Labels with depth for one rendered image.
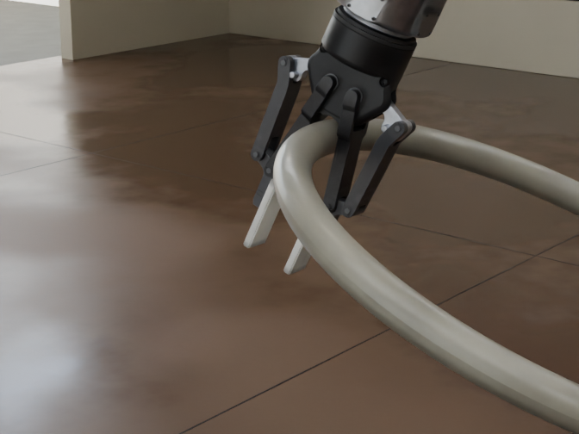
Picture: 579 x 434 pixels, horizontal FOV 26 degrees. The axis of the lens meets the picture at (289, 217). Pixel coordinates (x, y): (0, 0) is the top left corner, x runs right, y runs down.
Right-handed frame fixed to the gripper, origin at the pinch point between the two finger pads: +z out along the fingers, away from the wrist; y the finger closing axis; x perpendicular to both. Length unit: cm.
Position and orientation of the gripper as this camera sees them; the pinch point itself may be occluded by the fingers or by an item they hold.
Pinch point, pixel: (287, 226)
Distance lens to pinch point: 112.4
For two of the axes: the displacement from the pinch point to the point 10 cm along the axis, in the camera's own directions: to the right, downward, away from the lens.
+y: 7.9, 5.0, -3.5
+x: 4.8, -1.6, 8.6
